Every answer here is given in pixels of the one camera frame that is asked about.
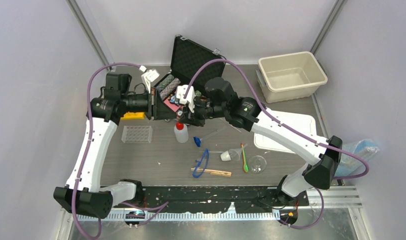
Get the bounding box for clear plastic well plate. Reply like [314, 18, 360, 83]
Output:
[121, 126, 153, 144]

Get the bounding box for black poker chip case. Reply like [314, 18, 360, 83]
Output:
[153, 34, 227, 126]

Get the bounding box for green orange spatula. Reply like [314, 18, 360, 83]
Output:
[240, 143, 249, 173]

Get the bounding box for clear glass petri dish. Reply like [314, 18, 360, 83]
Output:
[247, 155, 267, 174]

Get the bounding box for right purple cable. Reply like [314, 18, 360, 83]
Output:
[184, 58, 370, 231]

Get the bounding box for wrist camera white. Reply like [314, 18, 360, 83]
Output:
[175, 84, 196, 113]
[139, 65, 160, 94]

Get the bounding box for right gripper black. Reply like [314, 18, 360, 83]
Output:
[179, 96, 227, 128]

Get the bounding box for beige plastic bin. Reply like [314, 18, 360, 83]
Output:
[258, 51, 328, 103]

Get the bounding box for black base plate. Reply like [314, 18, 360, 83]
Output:
[112, 186, 310, 214]

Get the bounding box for blue plastic bag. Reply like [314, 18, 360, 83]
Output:
[335, 139, 380, 177]

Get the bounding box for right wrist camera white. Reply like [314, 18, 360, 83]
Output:
[175, 84, 196, 113]

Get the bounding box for yellow test tube rack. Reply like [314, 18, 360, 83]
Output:
[121, 112, 146, 120]

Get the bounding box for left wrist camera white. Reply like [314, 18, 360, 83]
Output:
[139, 65, 160, 94]

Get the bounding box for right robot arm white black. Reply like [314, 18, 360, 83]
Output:
[176, 77, 343, 205]

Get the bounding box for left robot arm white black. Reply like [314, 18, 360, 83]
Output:
[53, 69, 174, 219]

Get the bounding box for white squeeze bottle red cap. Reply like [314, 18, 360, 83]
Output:
[174, 121, 189, 144]

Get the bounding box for white bin lid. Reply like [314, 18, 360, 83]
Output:
[253, 109, 317, 154]

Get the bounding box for blue safety glasses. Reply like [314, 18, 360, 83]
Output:
[191, 148, 210, 179]

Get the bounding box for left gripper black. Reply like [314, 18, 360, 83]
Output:
[122, 86, 177, 120]

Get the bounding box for wooden clothespin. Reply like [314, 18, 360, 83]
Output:
[190, 167, 232, 177]

